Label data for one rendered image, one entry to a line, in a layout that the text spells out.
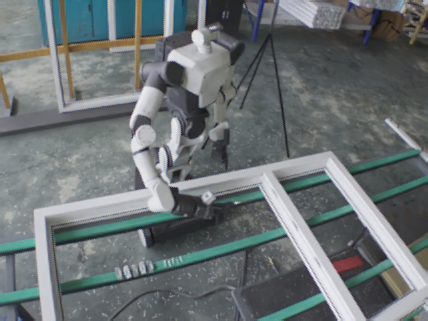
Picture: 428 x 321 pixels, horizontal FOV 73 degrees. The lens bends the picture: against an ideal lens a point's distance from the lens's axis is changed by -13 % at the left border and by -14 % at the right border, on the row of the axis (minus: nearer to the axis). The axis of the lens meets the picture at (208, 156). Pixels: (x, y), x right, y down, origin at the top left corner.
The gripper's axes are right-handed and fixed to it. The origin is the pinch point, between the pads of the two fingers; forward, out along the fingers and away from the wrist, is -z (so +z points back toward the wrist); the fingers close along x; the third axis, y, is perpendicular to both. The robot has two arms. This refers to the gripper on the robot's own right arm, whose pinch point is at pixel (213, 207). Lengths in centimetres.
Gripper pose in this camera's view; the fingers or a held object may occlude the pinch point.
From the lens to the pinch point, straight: 137.8
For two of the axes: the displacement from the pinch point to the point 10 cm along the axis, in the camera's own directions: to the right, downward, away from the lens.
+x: -3.8, -4.7, 7.9
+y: -3.5, 8.7, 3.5
